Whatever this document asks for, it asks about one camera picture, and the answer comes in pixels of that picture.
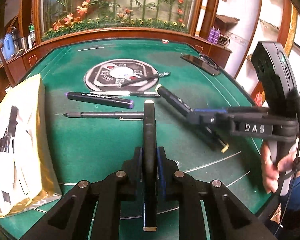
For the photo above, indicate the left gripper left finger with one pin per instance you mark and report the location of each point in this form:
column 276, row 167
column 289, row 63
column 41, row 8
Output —
column 91, row 210

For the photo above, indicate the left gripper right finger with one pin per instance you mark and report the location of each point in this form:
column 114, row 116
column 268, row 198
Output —
column 207, row 210

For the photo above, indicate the yellow capped black marker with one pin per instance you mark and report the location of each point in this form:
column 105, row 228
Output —
column 185, row 110

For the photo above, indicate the yellow black mechanical pencil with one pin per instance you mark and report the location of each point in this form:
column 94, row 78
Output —
column 7, row 144

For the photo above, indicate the black fineliner pen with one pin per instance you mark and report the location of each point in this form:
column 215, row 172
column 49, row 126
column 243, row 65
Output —
column 106, row 115

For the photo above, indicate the purple capped black marker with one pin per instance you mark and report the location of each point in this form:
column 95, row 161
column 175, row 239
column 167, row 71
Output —
column 100, row 100

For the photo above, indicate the blue sleeve forearm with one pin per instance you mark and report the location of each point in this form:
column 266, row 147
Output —
column 291, row 219

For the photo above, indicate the person's right hand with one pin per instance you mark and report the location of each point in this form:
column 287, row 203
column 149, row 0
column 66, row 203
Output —
column 270, row 171

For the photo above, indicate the red plastic bag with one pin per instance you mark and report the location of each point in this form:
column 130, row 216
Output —
column 258, row 99

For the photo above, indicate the yellow open storage box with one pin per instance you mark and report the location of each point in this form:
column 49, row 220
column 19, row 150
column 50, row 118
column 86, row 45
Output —
column 27, row 177

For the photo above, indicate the black smartphone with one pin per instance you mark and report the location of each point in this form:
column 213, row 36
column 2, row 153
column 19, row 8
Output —
column 202, row 64

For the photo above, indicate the eyeglasses by phone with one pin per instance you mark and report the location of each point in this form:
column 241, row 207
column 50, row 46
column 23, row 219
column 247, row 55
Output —
column 209, row 61

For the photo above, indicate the purple bottles on shelf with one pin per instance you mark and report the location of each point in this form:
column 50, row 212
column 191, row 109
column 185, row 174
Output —
column 214, row 35

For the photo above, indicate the red white mahjong tile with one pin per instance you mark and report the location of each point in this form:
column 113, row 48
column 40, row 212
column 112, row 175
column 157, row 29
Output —
column 165, row 41

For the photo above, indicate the clear silver tip pen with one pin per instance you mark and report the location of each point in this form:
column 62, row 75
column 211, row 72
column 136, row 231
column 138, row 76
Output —
column 145, row 94

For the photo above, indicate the slim black ballpoint pen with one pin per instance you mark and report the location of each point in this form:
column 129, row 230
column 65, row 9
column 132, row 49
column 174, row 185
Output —
column 146, row 78

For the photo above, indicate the round dice control panel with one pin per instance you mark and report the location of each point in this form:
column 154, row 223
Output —
column 111, row 74

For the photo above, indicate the blue water kettle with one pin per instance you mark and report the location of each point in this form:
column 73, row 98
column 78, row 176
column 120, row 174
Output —
column 8, row 48

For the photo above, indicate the artificial flower planter display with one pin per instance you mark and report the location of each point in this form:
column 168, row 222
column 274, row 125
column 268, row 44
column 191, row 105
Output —
column 60, row 17

